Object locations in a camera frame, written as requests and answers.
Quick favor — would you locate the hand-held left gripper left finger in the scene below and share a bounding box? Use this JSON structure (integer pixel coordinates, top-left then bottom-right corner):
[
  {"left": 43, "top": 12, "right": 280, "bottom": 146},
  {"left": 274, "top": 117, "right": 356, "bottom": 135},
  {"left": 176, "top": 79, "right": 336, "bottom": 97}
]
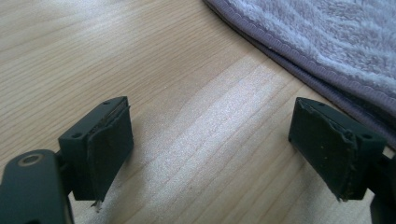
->
[{"left": 57, "top": 95, "right": 135, "bottom": 203}]

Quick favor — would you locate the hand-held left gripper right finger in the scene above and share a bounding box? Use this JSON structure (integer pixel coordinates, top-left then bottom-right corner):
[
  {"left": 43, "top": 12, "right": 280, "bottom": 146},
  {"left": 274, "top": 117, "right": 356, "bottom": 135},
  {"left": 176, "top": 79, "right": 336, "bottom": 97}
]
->
[{"left": 288, "top": 96, "right": 388, "bottom": 202}]

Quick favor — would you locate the lilac fluffy towel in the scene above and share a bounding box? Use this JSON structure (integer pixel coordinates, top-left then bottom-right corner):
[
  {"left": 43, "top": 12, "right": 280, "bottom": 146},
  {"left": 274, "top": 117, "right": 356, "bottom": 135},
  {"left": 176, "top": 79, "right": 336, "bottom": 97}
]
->
[{"left": 203, "top": 0, "right": 396, "bottom": 149}]

